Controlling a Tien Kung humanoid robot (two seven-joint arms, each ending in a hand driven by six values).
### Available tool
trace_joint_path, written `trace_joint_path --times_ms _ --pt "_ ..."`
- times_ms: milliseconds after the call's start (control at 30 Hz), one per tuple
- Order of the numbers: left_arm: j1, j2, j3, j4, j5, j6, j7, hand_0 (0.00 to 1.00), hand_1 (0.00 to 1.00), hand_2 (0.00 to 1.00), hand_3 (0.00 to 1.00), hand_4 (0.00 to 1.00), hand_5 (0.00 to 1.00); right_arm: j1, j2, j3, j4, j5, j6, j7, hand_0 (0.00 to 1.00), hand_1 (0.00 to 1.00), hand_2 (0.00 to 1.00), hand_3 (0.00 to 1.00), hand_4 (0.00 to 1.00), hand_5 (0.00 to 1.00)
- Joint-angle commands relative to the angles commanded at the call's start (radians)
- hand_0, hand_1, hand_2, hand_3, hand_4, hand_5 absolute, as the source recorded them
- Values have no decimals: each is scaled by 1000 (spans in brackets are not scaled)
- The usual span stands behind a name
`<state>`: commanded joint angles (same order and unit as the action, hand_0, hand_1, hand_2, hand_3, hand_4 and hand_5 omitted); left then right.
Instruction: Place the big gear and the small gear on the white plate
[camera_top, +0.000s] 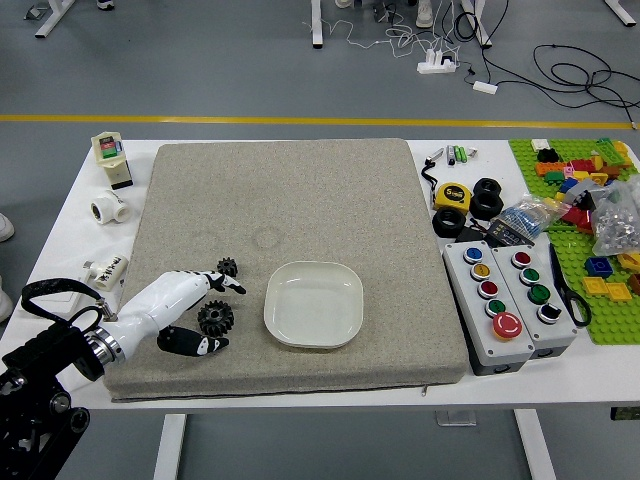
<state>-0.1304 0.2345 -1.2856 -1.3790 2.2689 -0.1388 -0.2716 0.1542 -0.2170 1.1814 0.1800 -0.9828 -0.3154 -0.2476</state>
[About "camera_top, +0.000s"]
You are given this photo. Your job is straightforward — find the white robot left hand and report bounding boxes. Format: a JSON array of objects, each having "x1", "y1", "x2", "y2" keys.
[{"x1": 102, "y1": 269, "x2": 248, "y2": 359}]

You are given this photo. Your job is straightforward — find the big black gear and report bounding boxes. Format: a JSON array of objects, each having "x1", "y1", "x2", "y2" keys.
[{"x1": 196, "y1": 300, "x2": 236, "y2": 336}]

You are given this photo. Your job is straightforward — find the grey five-button control box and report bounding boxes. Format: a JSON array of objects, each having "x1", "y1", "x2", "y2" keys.
[{"x1": 442, "y1": 240, "x2": 536, "y2": 378}]

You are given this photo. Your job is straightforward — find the grey four-button control box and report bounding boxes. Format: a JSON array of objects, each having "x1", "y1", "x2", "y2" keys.
[{"x1": 492, "y1": 243, "x2": 579, "y2": 361}]

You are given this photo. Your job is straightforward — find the white tube with writing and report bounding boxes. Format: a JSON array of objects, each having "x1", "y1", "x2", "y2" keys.
[{"x1": 82, "y1": 252, "x2": 131, "y2": 292}]

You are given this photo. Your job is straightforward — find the white flat panel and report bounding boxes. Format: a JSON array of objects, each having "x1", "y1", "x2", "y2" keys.
[{"x1": 19, "y1": 279, "x2": 97, "y2": 315}]

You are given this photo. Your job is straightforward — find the white pipe tee fitting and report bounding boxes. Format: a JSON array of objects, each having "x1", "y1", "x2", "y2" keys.
[{"x1": 89, "y1": 188, "x2": 133, "y2": 227}]

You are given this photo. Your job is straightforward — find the white table leg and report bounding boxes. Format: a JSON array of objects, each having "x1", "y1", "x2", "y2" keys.
[
  {"x1": 151, "y1": 413, "x2": 188, "y2": 480},
  {"x1": 513, "y1": 408, "x2": 559, "y2": 480}
]

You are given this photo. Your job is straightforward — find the white square plate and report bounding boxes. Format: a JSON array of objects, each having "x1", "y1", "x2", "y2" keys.
[{"x1": 263, "y1": 260, "x2": 365, "y2": 350}]

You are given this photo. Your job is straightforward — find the grey-brown mat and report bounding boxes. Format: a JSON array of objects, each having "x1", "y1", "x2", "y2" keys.
[{"x1": 103, "y1": 137, "x2": 470, "y2": 403}]

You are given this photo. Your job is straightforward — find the white background desk leg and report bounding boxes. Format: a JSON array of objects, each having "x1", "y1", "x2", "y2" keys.
[
  {"x1": 603, "y1": 0, "x2": 640, "y2": 27},
  {"x1": 310, "y1": 0, "x2": 330, "y2": 50},
  {"x1": 34, "y1": 0, "x2": 70, "y2": 39},
  {"x1": 459, "y1": 0, "x2": 494, "y2": 50}
]

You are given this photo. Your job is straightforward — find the yellow tape measure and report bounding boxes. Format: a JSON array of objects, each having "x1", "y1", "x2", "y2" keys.
[{"x1": 432, "y1": 181, "x2": 473, "y2": 213}]

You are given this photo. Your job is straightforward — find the black flat pouch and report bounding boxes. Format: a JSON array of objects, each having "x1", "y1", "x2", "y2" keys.
[{"x1": 456, "y1": 224, "x2": 494, "y2": 245}]

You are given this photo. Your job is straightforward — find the black display module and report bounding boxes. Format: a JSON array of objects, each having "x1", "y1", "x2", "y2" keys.
[{"x1": 487, "y1": 219, "x2": 536, "y2": 248}]

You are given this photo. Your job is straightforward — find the white power strip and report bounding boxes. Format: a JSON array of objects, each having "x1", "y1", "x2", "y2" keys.
[{"x1": 416, "y1": 47, "x2": 459, "y2": 76}]

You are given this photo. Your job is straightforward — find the plastic bag of blue parts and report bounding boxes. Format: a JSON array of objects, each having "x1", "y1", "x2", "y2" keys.
[{"x1": 492, "y1": 193, "x2": 572, "y2": 237}]

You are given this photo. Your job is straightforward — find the black scissors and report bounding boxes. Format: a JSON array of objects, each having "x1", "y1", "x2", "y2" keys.
[{"x1": 547, "y1": 242, "x2": 593, "y2": 329}]

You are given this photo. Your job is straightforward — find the green brick baseplate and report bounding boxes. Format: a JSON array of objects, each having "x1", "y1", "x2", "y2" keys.
[{"x1": 507, "y1": 137, "x2": 640, "y2": 347}]

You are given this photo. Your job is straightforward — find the red toy brick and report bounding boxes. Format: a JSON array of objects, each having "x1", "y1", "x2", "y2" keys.
[{"x1": 559, "y1": 206, "x2": 594, "y2": 232}]

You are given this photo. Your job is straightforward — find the blue toy brick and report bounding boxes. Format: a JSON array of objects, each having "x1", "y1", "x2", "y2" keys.
[{"x1": 584, "y1": 256, "x2": 615, "y2": 278}]

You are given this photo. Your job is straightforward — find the plastic bag of silver nuts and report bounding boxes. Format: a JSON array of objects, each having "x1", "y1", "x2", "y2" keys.
[{"x1": 590, "y1": 174, "x2": 640, "y2": 257}]

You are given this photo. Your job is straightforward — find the green long toy brick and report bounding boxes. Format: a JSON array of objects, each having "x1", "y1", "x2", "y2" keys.
[{"x1": 595, "y1": 137, "x2": 624, "y2": 166}]

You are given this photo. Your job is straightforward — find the cream switch box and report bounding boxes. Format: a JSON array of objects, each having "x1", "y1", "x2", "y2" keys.
[{"x1": 90, "y1": 131, "x2": 135, "y2": 191}]

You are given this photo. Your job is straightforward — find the grey bracket under table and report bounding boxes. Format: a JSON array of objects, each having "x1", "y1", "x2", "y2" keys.
[{"x1": 434, "y1": 409, "x2": 477, "y2": 428}]

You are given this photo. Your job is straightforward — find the white floor cable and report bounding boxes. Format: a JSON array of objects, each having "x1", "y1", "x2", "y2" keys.
[{"x1": 301, "y1": 9, "x2": 464, "y2": 57}]

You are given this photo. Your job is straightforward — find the black floor cable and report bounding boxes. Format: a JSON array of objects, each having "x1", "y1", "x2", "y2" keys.
[{"x1": 452, "y1": 9, "x2": 640, "y2": 127}]

